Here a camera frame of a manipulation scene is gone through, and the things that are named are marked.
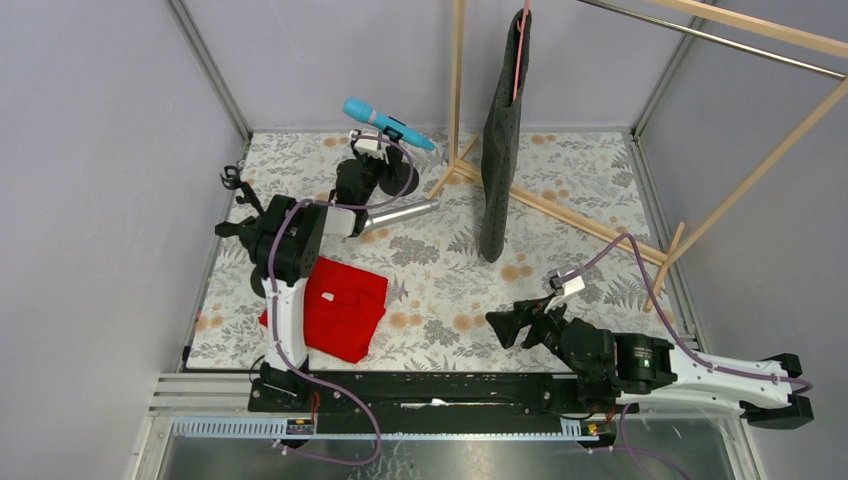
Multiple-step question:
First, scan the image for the black mic stand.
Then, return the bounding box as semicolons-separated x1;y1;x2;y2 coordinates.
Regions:
214;216;258;248
219;165;265;215

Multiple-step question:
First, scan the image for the dark grey hanging garment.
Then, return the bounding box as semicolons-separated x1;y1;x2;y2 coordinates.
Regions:
478;9;533;263

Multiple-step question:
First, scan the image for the metal rack rod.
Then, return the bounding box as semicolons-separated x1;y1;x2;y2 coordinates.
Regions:
578;0;847;81

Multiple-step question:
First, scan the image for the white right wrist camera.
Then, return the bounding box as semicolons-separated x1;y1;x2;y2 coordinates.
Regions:
545;269;586;312

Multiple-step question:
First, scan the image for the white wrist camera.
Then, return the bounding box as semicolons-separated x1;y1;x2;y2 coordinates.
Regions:
349;130;389;161
545;269;586;312

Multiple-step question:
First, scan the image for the blue microphone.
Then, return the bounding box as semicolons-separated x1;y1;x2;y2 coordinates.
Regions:
342;97;435;151

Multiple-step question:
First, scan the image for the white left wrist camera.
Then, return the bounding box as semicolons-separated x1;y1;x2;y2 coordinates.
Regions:
349;130;389;161

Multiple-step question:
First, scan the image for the pink clothes hanger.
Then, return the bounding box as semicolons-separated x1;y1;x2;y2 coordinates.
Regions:
512;0;532;101

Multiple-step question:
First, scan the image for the black mic stand rear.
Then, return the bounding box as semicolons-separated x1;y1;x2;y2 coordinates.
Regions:
219;165;265;215

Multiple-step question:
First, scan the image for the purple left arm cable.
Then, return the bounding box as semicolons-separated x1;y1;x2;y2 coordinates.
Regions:
266;135;417;466

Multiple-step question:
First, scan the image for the silver microphone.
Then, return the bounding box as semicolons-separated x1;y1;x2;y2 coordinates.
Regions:
362;199;440;233

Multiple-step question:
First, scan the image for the red folded cloth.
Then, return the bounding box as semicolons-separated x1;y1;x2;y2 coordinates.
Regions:
262;257;388;371

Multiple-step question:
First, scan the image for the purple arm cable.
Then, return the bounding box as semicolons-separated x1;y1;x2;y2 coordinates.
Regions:
556;233;815;393
266;135;417;466

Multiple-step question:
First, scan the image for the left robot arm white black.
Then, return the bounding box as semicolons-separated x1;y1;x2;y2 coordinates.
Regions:
251;155;388;400

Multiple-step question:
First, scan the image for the black mic stand moved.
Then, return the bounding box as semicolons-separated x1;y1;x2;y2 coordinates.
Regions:
378;145;419;196

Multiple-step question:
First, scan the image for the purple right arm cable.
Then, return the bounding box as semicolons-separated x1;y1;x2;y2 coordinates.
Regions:
556;233;815;393

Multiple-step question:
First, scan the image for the wooden clothes rack frame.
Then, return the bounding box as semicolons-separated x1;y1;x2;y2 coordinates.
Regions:
423;0;848;314

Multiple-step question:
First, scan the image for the black mic stand front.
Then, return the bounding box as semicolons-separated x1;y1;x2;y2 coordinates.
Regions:
214;216;258;248

